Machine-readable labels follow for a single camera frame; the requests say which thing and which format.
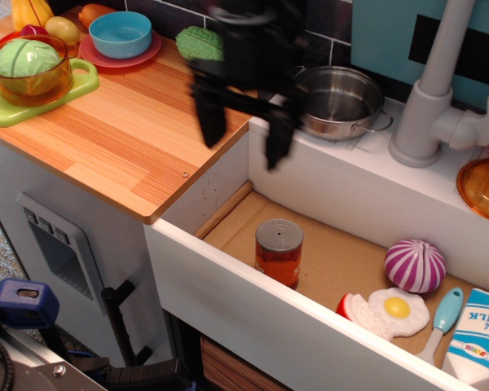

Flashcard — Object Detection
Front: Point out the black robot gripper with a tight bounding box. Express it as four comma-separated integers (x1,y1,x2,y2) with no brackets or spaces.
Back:
190,24,305,170

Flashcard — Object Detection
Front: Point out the orange toy soup can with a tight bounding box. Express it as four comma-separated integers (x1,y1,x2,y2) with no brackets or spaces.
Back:
254,218,304,289

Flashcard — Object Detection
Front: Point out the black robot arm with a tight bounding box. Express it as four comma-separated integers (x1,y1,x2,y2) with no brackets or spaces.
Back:
189,1,307,169

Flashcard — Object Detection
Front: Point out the stainless steel pot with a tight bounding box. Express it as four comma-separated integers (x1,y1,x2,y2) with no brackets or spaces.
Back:
294,66,394,141

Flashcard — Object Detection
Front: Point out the orange transparent pot lid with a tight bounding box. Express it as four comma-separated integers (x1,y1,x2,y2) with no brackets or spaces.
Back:
456,158,489,220

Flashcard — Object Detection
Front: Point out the green toy bitter gourd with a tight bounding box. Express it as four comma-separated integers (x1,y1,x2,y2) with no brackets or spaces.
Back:
175,26,224,61

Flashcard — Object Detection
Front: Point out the blue toy bowl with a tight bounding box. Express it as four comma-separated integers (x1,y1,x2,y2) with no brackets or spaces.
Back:
89,11,152,59

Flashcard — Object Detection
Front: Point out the green cutting board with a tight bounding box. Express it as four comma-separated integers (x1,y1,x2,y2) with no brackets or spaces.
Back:
0,59,99,127

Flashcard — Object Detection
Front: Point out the pink toy plate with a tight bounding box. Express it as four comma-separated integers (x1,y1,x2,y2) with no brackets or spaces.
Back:
78,31,161,68

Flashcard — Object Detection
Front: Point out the white wooden drawer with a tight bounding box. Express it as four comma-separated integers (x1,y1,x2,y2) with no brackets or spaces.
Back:
145,119,489,390

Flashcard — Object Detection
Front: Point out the grey toy faucet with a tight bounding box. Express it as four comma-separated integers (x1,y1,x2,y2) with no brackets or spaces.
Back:
389,1,489,168

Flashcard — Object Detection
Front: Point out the orange toy fruit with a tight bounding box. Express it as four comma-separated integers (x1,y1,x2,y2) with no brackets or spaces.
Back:
78,3,116,27

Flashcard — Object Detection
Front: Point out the yellow toy lemon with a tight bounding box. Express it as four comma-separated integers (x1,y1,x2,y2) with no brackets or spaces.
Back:
45,16,80,44

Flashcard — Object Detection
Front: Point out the orange transparent bowl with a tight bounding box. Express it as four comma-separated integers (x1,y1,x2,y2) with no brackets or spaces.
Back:
0,34,73,107

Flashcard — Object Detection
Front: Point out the red white toy slice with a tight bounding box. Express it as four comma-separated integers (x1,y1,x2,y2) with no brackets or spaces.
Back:
336,293,394,342

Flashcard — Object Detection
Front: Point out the grey toy oven panel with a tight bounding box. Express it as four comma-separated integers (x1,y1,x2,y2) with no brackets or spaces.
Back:
16,192,106,314

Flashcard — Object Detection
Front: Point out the purple striped toy onion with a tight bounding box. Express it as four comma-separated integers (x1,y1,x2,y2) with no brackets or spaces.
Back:
384,239,447,294

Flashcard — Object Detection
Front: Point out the green toy cabbage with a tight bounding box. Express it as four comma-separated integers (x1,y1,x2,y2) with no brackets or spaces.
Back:
0,38,61,96

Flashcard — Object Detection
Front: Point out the red toy apple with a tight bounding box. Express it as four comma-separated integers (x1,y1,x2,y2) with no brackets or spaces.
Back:
20,24,48,37

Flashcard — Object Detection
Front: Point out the toy fried egg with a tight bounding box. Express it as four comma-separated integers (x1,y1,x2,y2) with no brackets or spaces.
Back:
368,288,430,337

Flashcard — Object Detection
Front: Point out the yellow toy squash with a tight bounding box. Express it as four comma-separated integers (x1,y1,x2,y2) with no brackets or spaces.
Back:
11,0,54,32

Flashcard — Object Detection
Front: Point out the blue grey toy spatula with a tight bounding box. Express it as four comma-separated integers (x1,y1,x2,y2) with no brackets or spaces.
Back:
416,288,464,365

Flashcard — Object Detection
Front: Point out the blue clamp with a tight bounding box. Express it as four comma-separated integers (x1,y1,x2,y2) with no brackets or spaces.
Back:
0,278,59,329

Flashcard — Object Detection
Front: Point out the toy milk carton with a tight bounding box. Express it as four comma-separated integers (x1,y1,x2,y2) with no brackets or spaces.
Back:
442,288,489,390

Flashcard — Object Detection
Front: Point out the black oven door handle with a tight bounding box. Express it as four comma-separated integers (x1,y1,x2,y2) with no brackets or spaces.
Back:
101,280,152,367

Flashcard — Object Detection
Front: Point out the grey metal mount plate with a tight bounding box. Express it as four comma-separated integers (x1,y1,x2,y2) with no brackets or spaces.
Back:
0,328,103,390

